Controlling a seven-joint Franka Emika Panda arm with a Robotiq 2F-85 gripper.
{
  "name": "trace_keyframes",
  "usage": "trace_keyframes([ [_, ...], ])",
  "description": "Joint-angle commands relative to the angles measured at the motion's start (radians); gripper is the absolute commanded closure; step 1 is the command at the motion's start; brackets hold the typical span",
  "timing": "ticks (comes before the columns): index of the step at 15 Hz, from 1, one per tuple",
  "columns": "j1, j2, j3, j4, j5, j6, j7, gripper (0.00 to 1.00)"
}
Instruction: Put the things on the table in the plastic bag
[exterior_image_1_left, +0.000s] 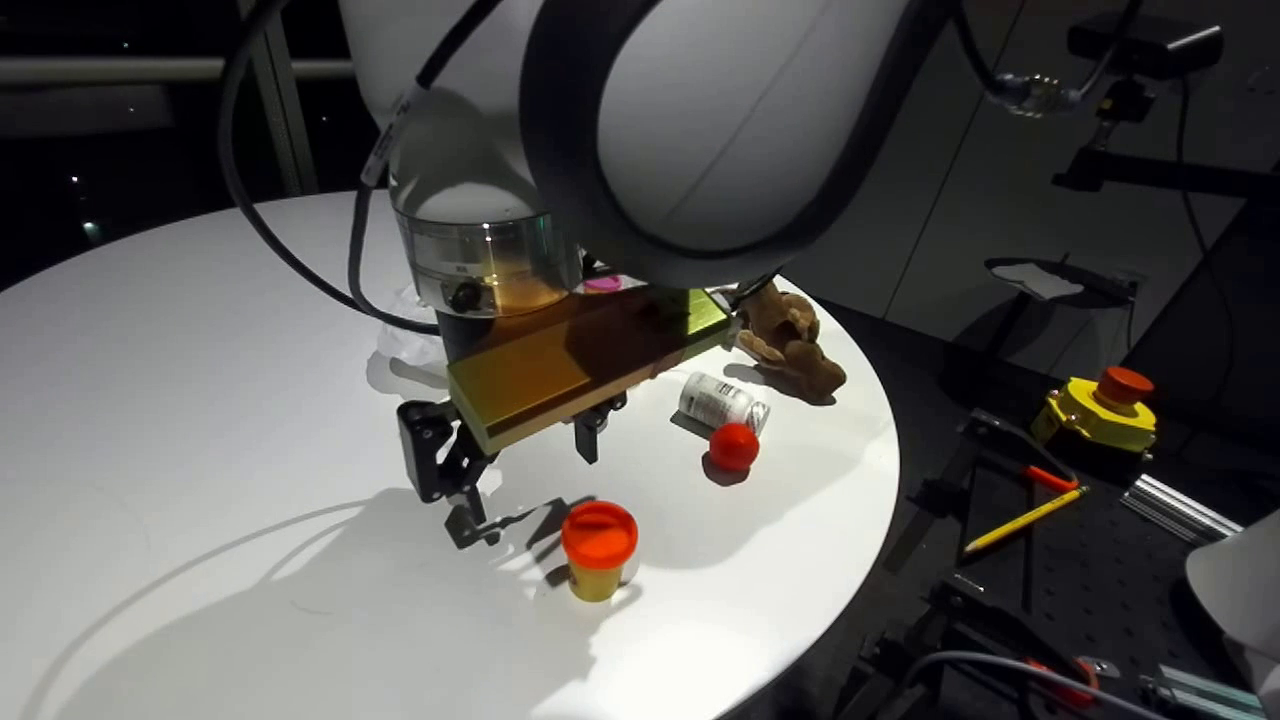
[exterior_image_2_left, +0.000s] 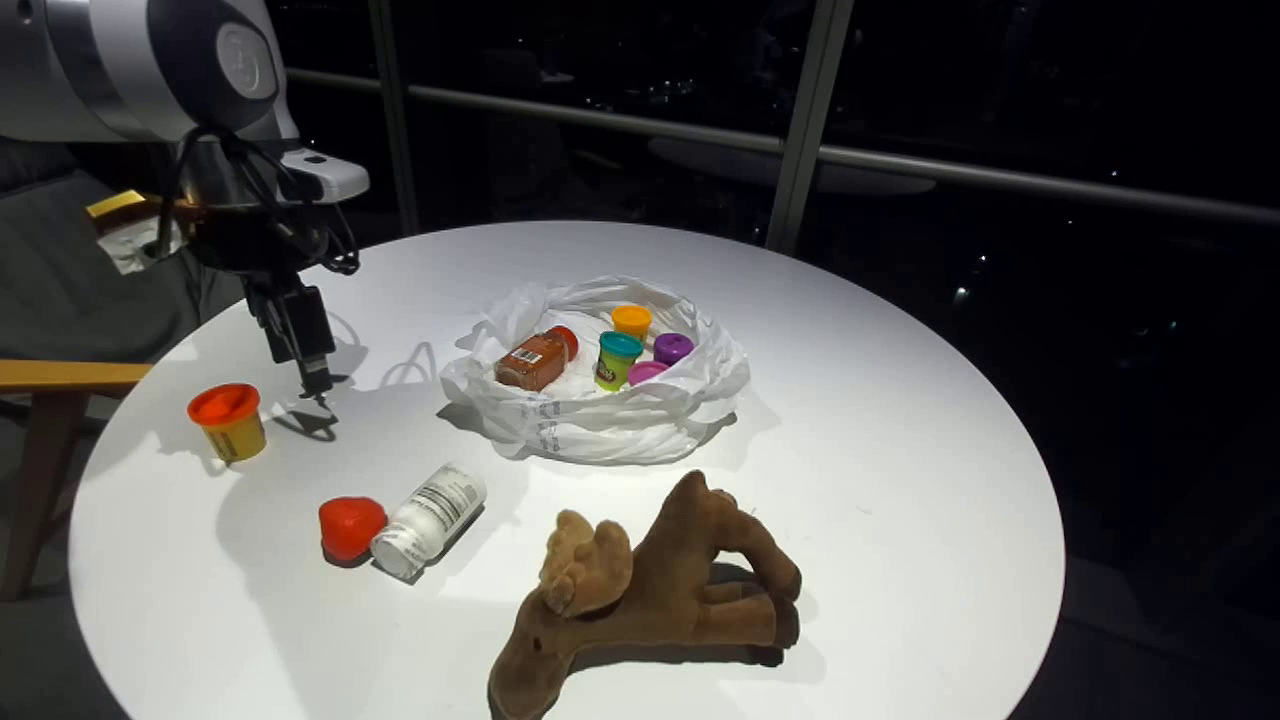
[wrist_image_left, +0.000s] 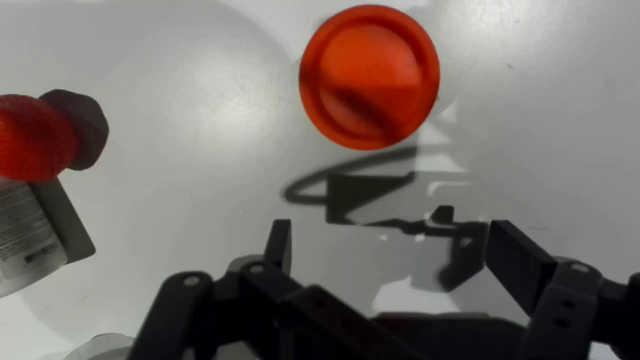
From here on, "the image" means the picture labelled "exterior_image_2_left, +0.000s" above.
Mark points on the yellow tub orange-yellow lid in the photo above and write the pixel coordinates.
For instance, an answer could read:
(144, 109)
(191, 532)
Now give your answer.
(635, 316)

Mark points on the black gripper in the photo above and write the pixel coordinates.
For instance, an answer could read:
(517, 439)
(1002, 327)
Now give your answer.
(273, 246)

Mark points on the grey window rail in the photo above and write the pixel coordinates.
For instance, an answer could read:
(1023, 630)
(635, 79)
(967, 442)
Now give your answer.
(1012, 182)

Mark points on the wood-coloured wrist camera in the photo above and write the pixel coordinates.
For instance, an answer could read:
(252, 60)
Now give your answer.
(135, 210)

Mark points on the yellow tub red-orange lid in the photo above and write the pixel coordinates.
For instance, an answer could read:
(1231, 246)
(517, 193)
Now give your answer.
(224, 421)

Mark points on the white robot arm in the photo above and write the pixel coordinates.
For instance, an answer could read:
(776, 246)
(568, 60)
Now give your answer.
(121, 60)

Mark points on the brown plush moose toy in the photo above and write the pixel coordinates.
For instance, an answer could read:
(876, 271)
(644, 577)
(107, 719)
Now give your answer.
(665, 586)

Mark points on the wooden armchair grey cushion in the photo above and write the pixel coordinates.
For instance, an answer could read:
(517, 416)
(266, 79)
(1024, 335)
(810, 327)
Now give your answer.
(67, 372)

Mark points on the dark thin window post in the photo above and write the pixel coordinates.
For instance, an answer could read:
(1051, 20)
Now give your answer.
(393, 132)

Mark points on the spice jar red lid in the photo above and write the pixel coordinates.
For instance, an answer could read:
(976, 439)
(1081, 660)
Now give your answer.
(536, 362)

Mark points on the small red tub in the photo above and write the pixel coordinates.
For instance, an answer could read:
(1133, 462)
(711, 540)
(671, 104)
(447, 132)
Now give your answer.
(349, 524)

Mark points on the white crumpled plastic bag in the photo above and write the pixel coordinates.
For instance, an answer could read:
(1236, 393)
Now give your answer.
(585, 421)

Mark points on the white pill bottle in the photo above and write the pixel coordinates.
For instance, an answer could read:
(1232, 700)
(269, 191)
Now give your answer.
(429, 523)

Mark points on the small purple tub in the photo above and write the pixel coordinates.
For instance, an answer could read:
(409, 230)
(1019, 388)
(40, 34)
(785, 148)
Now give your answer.
(672, 351)

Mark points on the yellow tub teal lid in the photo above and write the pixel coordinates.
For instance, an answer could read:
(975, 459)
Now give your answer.
(618, 359)

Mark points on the grey window frame post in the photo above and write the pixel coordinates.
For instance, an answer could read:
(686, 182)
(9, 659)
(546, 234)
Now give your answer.
(804, 123)

